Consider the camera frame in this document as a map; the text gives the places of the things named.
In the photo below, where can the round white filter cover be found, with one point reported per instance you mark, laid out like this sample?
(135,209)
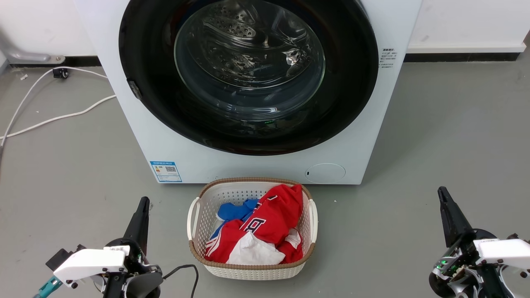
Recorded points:
(325,173)

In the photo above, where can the white garment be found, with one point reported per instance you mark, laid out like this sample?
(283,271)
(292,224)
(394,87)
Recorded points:
(252,252)

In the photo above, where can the blue energy label sticker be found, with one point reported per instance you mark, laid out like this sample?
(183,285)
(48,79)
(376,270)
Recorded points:
(166,171)

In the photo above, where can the white front-load washing machine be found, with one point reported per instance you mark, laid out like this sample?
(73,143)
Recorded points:
(248,167)

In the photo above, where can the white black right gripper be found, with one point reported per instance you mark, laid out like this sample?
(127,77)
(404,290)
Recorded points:
(497,252)

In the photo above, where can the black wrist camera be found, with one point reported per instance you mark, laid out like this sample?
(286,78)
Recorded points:
(62,256)
(515,237)

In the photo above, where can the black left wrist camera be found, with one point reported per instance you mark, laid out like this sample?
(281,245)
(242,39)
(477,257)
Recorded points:
(62,256)

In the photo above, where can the white plastic laundry basket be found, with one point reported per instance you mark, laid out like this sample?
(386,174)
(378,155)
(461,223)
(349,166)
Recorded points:
(248,273)

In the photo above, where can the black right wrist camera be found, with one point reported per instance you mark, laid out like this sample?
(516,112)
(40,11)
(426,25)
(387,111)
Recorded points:
(515,237)

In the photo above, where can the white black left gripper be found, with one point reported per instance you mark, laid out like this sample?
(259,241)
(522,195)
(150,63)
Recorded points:
(91,261)

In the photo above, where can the red sports jersey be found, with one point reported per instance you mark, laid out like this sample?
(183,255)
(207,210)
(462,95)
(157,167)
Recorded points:
(273,215)

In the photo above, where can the round black glass washer door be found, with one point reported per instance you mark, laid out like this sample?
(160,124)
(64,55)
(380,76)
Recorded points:
(145,49)

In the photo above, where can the blue garment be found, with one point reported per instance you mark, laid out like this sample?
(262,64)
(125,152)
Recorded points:
(232,210)

